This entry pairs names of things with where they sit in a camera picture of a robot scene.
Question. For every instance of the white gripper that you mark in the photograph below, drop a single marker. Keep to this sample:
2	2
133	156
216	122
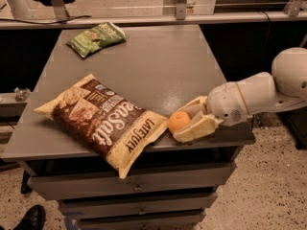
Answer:
224	103

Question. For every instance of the orange fruit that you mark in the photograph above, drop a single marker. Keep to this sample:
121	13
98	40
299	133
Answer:
178	120

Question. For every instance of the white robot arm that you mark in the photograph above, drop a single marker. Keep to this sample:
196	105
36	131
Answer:
284	88

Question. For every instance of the brown Late July chip bag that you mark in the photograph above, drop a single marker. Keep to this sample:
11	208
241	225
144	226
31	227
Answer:
112	126

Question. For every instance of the green chip bag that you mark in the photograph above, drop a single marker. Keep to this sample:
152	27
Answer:
96	38

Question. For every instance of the grey drawer cabinet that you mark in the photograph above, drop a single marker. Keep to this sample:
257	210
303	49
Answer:
160	68

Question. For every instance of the crumpled clear plastic object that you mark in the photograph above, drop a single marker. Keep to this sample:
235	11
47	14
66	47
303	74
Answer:
22	94

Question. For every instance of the black shoe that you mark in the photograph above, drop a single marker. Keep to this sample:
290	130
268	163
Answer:
33	220

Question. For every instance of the grey metal rail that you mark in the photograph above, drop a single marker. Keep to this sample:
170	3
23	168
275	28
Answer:
216	18

